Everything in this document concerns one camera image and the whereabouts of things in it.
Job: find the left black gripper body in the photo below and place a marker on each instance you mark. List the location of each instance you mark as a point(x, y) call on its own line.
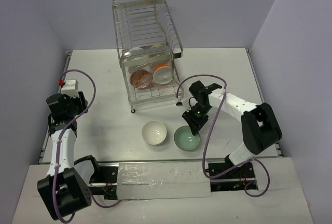
point(81, 100)

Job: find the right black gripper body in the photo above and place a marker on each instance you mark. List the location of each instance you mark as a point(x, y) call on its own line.
point(200, 112)

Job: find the pale green bowl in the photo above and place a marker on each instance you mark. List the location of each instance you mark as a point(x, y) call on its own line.
point(185, 140)

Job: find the white bowl pink rim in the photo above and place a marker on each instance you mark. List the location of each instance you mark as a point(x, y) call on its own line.
point(162, 74)

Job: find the red patterned bowl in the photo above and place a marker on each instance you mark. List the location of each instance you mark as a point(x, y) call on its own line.
point(141, 78)

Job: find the white bowl beige outside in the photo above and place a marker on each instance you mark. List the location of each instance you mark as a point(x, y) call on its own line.
point(156, 46)

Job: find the steel two-tier dish rack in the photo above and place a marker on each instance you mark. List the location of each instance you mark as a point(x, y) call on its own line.
point(143, 23)

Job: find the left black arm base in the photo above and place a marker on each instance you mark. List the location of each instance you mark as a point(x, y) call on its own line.
point(104, 182)

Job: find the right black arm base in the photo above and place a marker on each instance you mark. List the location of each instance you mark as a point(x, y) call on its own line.
point(235, 180)

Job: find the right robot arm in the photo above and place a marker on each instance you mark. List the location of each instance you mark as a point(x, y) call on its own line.
point(260, 128)

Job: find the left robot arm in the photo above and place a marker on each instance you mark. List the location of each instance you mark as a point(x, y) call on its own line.
point(65, 190)

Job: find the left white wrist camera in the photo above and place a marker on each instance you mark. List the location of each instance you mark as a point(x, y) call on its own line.
point(70, 88)

